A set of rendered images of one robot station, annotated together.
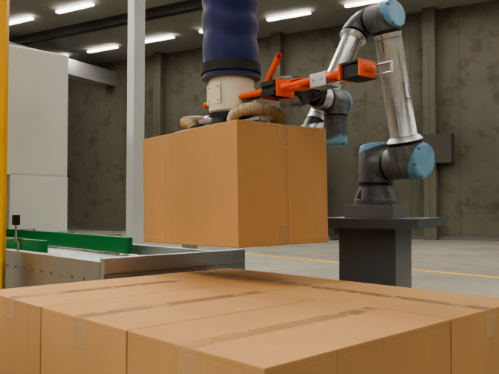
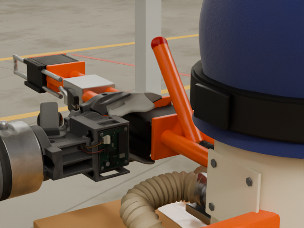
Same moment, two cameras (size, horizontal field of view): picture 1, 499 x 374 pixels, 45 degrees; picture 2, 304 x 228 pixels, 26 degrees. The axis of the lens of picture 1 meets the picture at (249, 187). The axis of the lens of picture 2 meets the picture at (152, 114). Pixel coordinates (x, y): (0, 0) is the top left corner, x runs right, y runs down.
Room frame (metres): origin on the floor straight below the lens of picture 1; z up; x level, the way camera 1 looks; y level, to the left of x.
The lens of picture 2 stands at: (2.91, 0.00, 1.49)
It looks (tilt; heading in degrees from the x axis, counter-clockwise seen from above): 18 degrees down; 187
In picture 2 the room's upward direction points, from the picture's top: straight up
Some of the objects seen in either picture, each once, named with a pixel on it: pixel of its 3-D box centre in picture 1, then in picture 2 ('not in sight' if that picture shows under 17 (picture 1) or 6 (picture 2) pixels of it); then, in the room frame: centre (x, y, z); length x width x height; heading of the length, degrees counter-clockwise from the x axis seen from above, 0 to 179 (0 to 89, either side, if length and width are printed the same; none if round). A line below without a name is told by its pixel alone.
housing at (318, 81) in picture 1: (324, 81); (89, 93); (1.88, -0.24, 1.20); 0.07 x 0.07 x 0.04; 41
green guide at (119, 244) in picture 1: (64, 238); not in sight; (3.70, 1.14, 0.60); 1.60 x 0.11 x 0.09; 44
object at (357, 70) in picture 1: (356, 70); (56, 72); (1.77, -0.32, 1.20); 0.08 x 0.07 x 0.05; 41
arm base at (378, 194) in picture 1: (375, 194); not in sight; (2.66, -0.56, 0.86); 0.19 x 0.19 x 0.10
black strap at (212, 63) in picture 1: (232, 70); (295, 89); (2.23, 0.07, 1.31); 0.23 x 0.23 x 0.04
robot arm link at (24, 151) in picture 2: (319, 96); (14, 156); (2.19, -0.26, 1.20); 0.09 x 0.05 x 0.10; 44
